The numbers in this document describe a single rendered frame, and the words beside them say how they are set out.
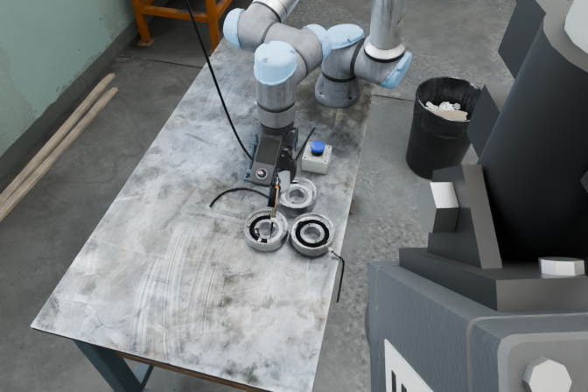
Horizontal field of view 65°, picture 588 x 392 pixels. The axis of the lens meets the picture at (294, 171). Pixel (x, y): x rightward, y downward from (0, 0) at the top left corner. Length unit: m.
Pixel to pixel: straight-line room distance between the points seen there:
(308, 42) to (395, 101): 2.01
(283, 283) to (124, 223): 0.43
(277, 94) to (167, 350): 0.56
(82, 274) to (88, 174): 1.43
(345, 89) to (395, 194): 0.98
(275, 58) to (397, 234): 1.49
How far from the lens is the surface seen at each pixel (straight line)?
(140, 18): 3.35
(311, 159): 1.24
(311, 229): 1.13
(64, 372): 2.00
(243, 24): 0.96
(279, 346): 1.00
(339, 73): 1.43
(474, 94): 2.38
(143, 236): 1.18
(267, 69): 0.81
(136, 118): 2.80
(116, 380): 1.44
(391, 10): 1.23
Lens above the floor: 1.73
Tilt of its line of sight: 47 degrees down
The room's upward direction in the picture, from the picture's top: 1 degrees clockwise
